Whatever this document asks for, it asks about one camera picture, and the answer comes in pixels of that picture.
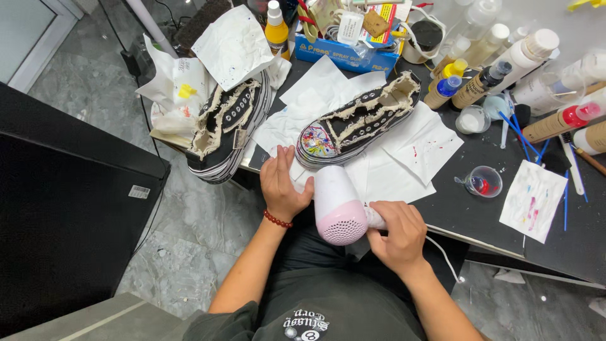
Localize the person's right hand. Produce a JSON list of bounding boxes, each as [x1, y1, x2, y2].
[[366, 200, 429, 276]]

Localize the person's left hand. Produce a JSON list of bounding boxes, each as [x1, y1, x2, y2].
[[259, 144, 316, 224]]

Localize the white and pink hair dryer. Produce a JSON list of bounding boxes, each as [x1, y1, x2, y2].
[[313, 165, 390, 246]]

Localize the person's black trousers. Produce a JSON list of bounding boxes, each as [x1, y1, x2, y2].
[[274, 207, 470, 306]]

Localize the black frayed sneaker plain toe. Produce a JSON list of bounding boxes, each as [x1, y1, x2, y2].
[[186, 71, 273, 185]]

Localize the white tissue with red spots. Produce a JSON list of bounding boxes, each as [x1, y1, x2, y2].
[[380, 101, 465, 187]]

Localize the black sneaker with paint-splattered toe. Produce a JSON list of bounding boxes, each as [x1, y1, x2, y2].
[[294, 71, 422, 171]]

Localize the clear cup with red paint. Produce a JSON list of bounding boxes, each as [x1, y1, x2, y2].
[[454, 165, 504, 199]]

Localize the person's dark grey shirt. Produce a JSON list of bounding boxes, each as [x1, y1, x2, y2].
[[182, 266, 428, 341]]

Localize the white tissue sheets under sneaker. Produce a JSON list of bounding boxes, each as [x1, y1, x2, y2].
[[250, 55, 437, 205]]

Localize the white paper scrap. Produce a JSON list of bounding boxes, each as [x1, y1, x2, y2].
[[494, 267, 526, 285]]

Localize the paint-smeared white paper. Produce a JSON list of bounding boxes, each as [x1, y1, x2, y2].
[[498, 159, 569, 244]]

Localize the small white jar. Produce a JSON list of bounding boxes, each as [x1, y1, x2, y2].
[[455, 105, 492, 135]]

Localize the heap of white paper and bags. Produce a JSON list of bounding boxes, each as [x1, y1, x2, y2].
[[136, 33, 215, 148]]

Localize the blue cardboard box with clutter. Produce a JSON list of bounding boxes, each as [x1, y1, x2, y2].
[[294, 0, 413, 79]]

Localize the brown bottle with blue cap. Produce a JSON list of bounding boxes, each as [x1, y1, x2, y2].
[[423, 75, 463, 111]]

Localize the crumpled white paper sheet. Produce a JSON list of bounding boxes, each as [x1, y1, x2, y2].
[[191, 4, 276, 92]]

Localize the yellow paint bottle white cap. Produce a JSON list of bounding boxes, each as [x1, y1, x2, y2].
[[264, 0, 291, 62]]

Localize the long blue stick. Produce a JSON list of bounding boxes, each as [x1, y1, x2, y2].
[[496, 110, 543, 160]]

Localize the pale blue small cup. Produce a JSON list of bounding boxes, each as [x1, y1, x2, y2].
[[483, 93, 515, 122]]

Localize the brown bottle with black cap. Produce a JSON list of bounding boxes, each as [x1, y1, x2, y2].
[[451, 61, 513, 111]]

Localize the black foam brush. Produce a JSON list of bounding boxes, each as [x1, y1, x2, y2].
[[513, 104, 532, 129], [542, 150, 573, 175]]

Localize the brown bottle with yellow cap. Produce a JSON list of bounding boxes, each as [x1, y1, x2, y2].
[[428, 58, 469, 92]]

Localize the dark bristle brush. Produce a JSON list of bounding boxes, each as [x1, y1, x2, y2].
[[172, 0, 234, 49]]

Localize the white toothbrush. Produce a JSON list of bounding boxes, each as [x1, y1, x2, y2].
[[559, 132, 586, 196]]

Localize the brown bottle with red cap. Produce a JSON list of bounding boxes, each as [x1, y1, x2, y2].
[[522, 101, 602, 145]]

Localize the white mug with black inside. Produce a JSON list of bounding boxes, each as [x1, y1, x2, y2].
[[401, 7, 447, 65]]

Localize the clear round plastic container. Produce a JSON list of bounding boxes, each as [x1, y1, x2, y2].
[[510, 59, 584, 117]]

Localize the wooden stick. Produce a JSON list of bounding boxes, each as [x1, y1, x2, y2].
[[575, 147, 606, 177]]

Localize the white pole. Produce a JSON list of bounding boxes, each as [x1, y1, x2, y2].
[[125, 0, 179, 58]]

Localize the large black cabinet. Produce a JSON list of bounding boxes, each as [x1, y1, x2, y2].
[[0, 82, 171, 326]]

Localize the large white bottle beige cap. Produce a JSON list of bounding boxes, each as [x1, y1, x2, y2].
[[487, 28, 561, 96]]

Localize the group of clear plastic bottles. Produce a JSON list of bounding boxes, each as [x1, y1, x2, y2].
[[433, 0, 533, 72]]

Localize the grey door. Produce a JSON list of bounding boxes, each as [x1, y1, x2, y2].
[[0, 0, 80, 94]]

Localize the red bead bracelet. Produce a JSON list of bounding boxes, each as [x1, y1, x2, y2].
[[263, 209, 294, 230]]

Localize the white hair dryer cable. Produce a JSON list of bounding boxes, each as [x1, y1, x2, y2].
[[425, 235, 465, 284]]

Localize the black power adapter with cable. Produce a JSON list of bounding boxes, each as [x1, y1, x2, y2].
[[97, 0, 164, 256]]

